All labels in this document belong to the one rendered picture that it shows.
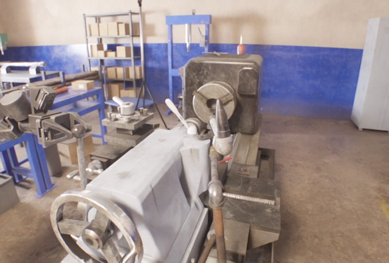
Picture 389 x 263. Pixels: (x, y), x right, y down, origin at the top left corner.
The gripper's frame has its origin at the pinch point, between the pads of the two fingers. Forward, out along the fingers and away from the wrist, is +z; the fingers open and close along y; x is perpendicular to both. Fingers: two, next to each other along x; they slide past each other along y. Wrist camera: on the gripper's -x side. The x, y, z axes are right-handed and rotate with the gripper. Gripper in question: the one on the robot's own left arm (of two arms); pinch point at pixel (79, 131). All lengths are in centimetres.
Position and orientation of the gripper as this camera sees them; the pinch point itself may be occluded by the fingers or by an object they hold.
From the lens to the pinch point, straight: 65.5
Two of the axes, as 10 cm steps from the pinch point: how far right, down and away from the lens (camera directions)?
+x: -0.3, 9.7, 2.3
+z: 9.5, 1.0, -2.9
